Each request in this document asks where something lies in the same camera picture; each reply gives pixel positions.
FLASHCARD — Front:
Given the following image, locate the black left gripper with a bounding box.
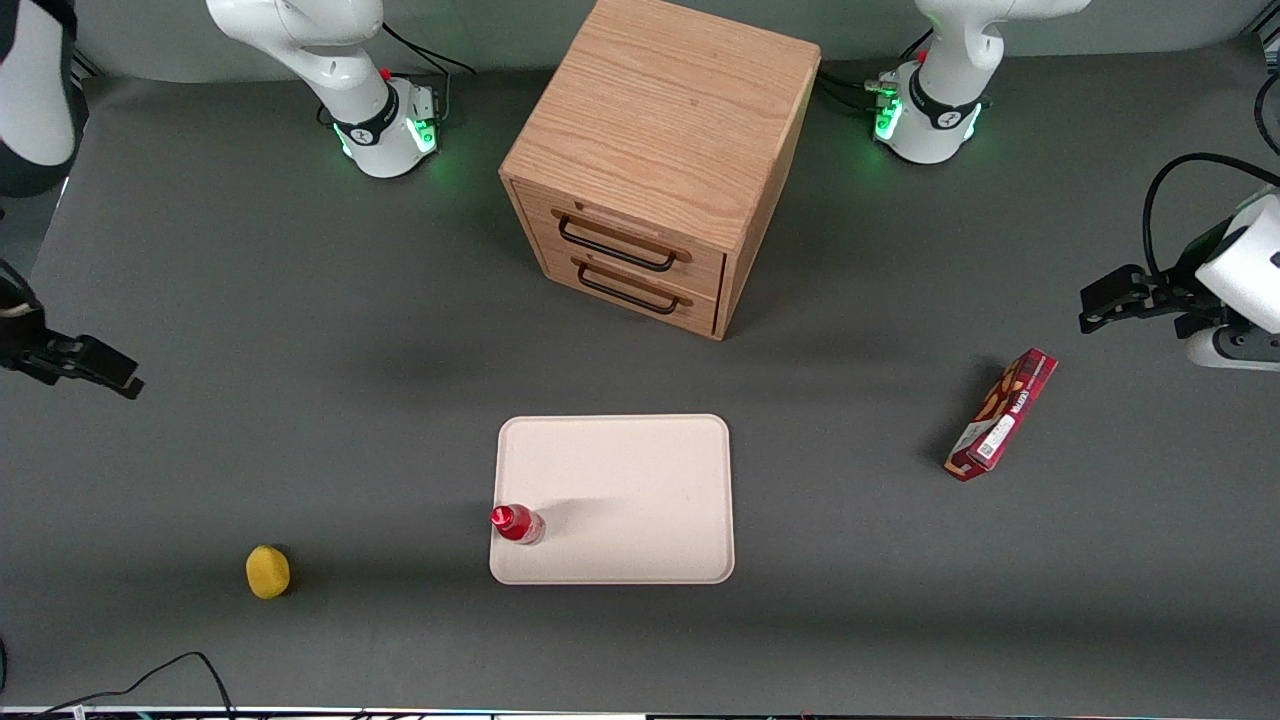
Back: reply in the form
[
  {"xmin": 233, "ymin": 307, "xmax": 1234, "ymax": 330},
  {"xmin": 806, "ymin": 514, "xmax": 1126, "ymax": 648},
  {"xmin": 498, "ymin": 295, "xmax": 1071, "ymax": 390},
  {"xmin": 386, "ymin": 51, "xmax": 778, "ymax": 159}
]
[{"xmin": 1079, "ymin": 265, "xmax": 1226, "ymax": 339}]

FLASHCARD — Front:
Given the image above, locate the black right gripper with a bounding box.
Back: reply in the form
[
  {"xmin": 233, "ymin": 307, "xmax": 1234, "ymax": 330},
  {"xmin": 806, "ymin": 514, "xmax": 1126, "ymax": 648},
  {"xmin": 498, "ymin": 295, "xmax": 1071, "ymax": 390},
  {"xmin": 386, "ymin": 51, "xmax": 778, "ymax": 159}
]
[{"xmin": 0, "ymin": 262, "xmax": 144, "ymax": 400}]

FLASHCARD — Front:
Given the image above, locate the red coke bottle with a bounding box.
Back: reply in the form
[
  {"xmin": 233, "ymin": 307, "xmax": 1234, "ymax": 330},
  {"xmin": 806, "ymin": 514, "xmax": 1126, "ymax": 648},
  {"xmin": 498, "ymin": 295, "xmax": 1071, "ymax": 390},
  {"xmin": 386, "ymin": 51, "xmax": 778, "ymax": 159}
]
[{"xmin": 490, "ymin": 505, "xmax": 547, "ymax": 546}]

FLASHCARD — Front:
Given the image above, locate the beige plastic tray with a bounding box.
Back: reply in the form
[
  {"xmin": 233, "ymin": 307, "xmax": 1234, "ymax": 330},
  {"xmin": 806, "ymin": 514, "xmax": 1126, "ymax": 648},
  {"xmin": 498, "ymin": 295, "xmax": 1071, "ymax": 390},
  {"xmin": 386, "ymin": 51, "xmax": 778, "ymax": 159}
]
[{"xmin": 489, "ymin": 414, "xmax": 736, "ymax": 586}]

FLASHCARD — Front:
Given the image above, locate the red snack box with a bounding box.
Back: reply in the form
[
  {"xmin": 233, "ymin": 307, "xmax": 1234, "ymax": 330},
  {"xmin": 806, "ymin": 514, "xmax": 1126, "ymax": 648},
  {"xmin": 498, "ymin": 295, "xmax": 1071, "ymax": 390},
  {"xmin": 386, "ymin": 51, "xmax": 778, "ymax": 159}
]
[{"xmin": 944, "ymin": 348, "xmax": 1059, "ymax": 483}]

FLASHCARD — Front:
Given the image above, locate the yellow lemon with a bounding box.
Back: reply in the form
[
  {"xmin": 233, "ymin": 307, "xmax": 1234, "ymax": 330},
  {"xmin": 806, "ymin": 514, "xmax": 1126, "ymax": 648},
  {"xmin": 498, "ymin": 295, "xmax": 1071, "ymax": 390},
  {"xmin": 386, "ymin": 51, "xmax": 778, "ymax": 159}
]
[{"xmin": 246, "ymin": 545, "xmax": 292, "ymax": 600}]

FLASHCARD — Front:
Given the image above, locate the wooden drawer front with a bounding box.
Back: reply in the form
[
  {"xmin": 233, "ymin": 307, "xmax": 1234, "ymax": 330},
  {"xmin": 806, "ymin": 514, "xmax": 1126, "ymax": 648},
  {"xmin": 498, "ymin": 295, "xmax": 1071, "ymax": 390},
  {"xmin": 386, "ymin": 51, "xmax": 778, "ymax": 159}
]
[
  {"xmin": 515, "ymin": 183, "xmax": 728, "ymax": 301},
  {"xmin": 540, "ymin": 245, "xmax": 719, "ymax": 338}
]

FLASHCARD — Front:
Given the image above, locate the wooden drawer cabinet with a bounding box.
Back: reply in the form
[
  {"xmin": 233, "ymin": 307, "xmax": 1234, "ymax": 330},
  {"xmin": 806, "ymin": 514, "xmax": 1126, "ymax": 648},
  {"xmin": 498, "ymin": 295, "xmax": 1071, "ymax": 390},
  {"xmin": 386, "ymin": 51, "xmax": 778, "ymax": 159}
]
[{"xmin": 499, "ymin": 0, "xmax": 823, "ymax": 342}]

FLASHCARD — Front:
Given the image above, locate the black left wrist cable loop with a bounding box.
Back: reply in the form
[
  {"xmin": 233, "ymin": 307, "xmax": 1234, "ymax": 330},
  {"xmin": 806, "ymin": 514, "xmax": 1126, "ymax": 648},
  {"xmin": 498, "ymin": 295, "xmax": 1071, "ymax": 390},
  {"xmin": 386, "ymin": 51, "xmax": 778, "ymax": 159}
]
[{"xmin": 1143, "ymin": 153, "xmax": 1280, "ymax": 281}]

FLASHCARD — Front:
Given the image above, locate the black cable at table edge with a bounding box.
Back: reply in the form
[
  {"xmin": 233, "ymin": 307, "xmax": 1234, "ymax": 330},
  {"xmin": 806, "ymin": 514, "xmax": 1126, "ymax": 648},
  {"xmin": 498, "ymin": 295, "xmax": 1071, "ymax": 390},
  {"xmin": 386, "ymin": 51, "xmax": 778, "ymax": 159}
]
[{"xmin": 1254, "ymin": 70, "xmax": 1280, "ymax": 156}]

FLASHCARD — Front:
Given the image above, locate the thin black table cable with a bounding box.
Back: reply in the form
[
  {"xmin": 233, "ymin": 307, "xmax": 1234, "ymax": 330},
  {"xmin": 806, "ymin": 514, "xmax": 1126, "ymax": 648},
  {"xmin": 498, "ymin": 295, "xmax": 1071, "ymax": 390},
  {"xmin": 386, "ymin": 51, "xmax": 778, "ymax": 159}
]
[{"xmin": 0, "ymin": 652, "xmax": 237, "ymax": 720}]

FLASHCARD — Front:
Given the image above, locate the black left arm base cable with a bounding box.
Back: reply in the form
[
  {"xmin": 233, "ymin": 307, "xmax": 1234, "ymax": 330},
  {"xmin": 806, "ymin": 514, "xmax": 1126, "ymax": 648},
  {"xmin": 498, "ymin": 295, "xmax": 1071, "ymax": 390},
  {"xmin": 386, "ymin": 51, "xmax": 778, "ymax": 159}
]
[{"xmin": 815, "ymin": 30, "xmax": 936, "ymax": 116}]

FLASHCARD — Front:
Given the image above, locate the black arm base cable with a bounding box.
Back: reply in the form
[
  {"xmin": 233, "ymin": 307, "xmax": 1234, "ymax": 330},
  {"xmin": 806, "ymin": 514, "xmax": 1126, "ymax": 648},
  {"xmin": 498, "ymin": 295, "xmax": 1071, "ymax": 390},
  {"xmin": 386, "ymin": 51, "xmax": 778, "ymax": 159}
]
[
  {"xmin": 815, "ymin": 30, "xmax": 936, "ymax": 116},
  {"xmin": 383, "ymin": 20, "xmax": 479, "ymax": 126}
]

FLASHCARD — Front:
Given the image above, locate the black right arm base cable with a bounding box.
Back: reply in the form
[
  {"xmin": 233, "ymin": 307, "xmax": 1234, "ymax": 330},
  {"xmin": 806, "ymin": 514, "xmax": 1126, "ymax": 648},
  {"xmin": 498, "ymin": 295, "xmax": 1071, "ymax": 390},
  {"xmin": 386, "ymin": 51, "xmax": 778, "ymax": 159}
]
[{"xmin": 383, "ymin": 20, "xmax": 479, "ymax": 126}]

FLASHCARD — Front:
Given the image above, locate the black metal drawer handle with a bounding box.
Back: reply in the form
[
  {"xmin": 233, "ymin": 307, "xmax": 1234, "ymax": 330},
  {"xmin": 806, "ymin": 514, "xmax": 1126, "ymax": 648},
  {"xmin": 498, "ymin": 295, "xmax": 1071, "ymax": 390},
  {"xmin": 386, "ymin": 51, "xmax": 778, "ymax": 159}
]
[
  {"xmin": 577, "ymin": 260, "xmax": 683, "ymax": 316},
  {"xmin": 558, "ymin": 215, "xmax": 677, "ymax": 273}
]

